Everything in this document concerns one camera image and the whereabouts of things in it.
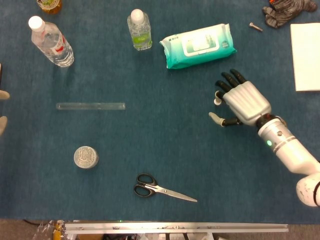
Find crumpled clear plastic bag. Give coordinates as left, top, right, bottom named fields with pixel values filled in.
left=32, top=219, right=66, bottom=240

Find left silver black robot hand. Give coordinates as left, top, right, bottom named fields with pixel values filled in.
left=0, top=90, right=11, bottom=137

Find green wet wipes pack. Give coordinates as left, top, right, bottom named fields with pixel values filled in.
left=159, top=23, right=238, bottom=70

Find grey black work glove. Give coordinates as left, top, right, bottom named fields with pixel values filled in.
left=261, top=0, right=319, bottom=29

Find metal bolt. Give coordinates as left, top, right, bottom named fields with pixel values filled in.
left=248, top=22, right=264, bottom=33

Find white orange book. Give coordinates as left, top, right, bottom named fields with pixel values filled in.
left=290, top=22, right=320, bottom=92

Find aluminium rail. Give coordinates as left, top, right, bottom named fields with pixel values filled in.
left=64, top=222, right=289, bottom=235

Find small clear green-label bottle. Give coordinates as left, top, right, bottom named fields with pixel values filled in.
left=126, top=8, right=153, bottom=51

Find clear glass test tube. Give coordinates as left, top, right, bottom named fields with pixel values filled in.
left=55, top=101, right=126, bottom=111

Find round clear jar of screws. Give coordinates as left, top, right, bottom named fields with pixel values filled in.
left=73, top=145, right=99, bottom=170

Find teal table cloth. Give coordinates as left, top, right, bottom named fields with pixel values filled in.
left=0, top=0, right=320, bottom=225

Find black-handled scissors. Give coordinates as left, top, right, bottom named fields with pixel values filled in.
left=133, top=173, right=198, bottom=203

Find large clear red-label water bottle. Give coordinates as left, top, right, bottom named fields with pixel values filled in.
left=27, top=15, right=75, bottom=68

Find amber tea bottle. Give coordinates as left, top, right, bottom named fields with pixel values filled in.
left=36, top=0, right=63, bottom=15

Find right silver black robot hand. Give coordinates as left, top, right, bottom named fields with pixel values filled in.
left=208, top=68, right=272, bottom=128

